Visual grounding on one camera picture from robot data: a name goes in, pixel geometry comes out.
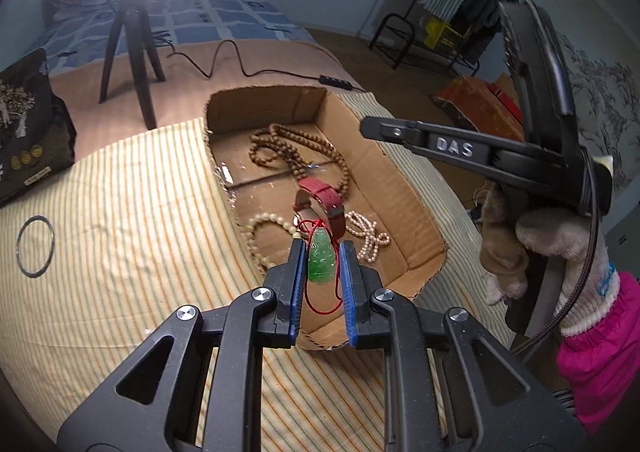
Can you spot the yellow box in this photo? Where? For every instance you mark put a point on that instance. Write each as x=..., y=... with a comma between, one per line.
x=442, y=35

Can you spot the person's right forearm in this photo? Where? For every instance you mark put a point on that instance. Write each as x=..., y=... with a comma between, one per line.
x=600, y=357

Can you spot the cardboard box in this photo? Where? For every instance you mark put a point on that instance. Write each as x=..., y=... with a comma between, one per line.
x=380, y=182

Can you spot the black tripod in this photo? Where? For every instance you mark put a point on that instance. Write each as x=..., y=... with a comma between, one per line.
x=142, y=57

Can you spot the tan bedsheet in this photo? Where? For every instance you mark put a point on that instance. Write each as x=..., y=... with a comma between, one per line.
x=185, y=97

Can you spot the red flat box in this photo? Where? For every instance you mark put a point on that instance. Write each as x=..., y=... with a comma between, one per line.
x=507, y=105

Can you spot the dark printed bag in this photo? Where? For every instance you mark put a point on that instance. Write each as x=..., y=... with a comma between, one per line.
x=35, y=132

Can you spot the thin metal bangle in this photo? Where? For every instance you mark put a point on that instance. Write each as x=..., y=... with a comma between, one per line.
x=52, y=244

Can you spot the cardboard sheet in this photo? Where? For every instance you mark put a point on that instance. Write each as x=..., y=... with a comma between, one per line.
x=502, y=80

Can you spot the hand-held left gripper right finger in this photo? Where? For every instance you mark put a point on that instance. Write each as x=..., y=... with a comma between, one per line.
x=348, y=292

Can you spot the blue patterned bedsheet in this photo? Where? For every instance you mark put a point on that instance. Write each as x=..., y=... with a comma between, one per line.
x=225, y=7

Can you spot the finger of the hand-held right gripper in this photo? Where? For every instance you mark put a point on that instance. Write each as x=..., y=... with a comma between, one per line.
x=450, y=145

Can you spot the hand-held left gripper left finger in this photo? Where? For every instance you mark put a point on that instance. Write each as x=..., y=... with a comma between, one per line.
x=297, y=282

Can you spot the person's right hand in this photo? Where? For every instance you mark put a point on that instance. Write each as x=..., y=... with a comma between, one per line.
x=550, y=232

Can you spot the orange red box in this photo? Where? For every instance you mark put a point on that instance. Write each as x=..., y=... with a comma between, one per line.
x=475, y=105

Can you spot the black metal clothes rack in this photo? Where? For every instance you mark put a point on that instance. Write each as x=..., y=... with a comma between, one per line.
x=395, y=27

